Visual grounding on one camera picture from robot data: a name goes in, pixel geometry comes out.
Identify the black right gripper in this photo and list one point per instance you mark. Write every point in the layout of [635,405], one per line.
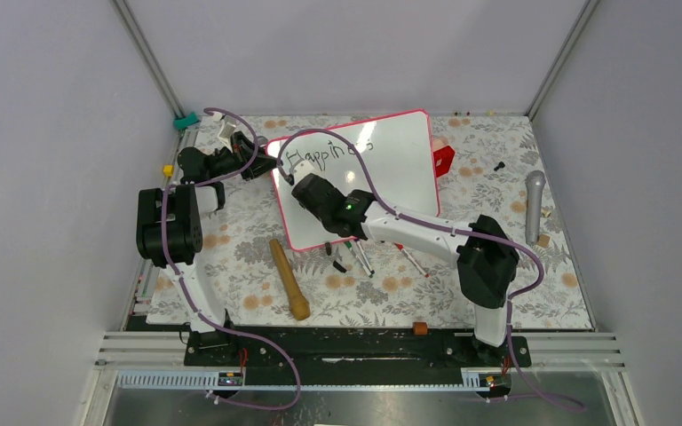
[330,184]

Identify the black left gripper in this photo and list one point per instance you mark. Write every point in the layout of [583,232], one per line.
[249,163]

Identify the pink framed whiteboard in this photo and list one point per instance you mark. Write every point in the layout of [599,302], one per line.
[397,151]

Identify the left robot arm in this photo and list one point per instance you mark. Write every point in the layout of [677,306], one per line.
[169,229]

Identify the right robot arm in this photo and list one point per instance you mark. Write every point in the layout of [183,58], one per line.
[484,260]

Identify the green whiteboard marker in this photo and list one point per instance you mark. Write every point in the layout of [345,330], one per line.
[359,258]

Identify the blue whiteboard marker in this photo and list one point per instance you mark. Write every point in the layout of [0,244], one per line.
[364,258]

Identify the red whiteboard marker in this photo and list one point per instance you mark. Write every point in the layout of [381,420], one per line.
[412,260]

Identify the black marker cap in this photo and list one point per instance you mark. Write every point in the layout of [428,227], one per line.
[339,267]

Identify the teal clamp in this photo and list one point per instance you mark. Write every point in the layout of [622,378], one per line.
[186,121]

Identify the floral patterned table mat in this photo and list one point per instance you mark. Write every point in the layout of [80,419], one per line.
[239,266]

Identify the gold toy microphone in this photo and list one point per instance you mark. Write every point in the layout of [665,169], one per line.
[298,304]

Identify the large red block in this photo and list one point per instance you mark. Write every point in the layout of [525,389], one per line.
[442,160]

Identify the small brown cube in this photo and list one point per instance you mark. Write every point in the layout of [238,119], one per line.
[420,328]

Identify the silver toy microphone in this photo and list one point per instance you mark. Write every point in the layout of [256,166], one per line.
[535,183]

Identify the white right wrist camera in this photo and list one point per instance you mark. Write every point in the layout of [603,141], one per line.
[301,170]

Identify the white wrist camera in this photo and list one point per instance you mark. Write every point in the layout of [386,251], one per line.
[301,170]
[225,127]

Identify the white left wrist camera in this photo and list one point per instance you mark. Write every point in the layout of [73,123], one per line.
[225,127]

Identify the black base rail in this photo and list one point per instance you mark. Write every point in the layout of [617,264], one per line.
[349,356]

